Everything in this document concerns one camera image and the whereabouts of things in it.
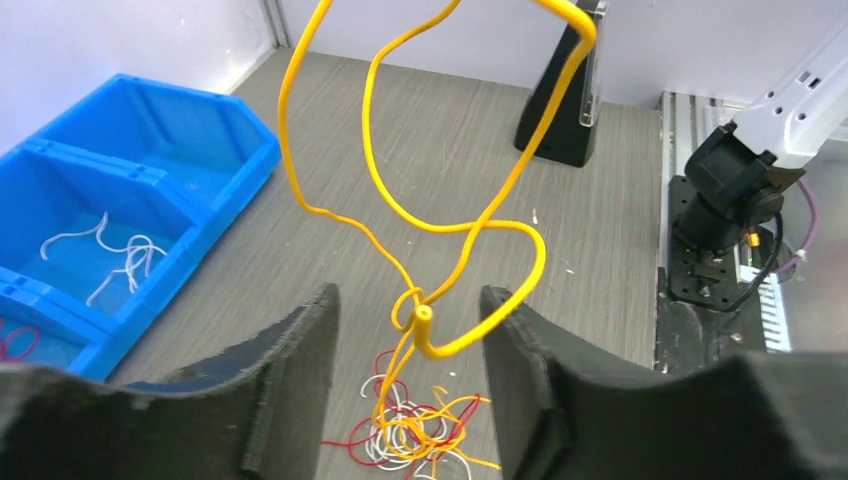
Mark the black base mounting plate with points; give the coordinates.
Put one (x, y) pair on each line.
(695, 327)

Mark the blue three-compartment plastic bin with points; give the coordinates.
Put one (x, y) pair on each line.
(107, 211)

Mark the black triangular stand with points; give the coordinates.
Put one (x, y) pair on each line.
(570, 139)

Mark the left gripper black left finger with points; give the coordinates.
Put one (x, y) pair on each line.
(254, 410)

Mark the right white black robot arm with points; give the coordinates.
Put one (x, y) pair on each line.
(740, 172)

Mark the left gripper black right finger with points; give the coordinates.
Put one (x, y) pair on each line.
(565, 408)

